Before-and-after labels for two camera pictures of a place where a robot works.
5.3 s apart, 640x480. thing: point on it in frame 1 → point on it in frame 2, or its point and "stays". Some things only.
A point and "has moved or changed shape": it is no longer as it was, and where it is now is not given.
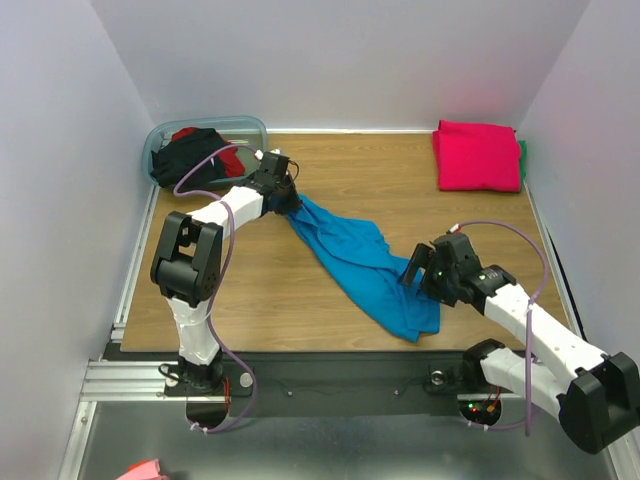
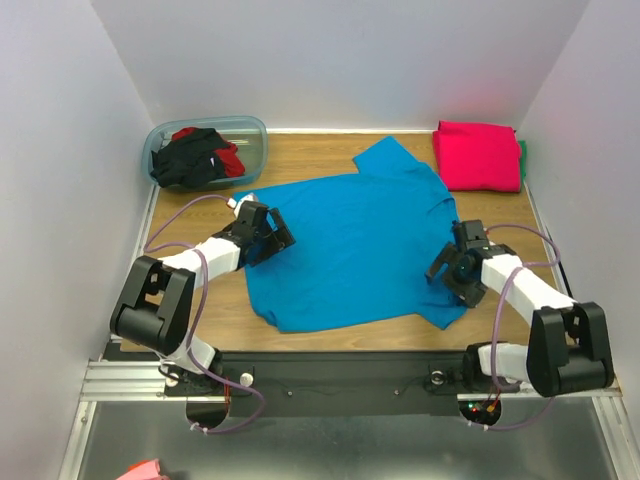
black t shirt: [175, 157] stays
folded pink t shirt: [477, 156] stays
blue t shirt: [369, 271] has moved or changed shape
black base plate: [322, 384] stays
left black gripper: [295, 200] → [281, 239]
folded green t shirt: [523, 146] stays
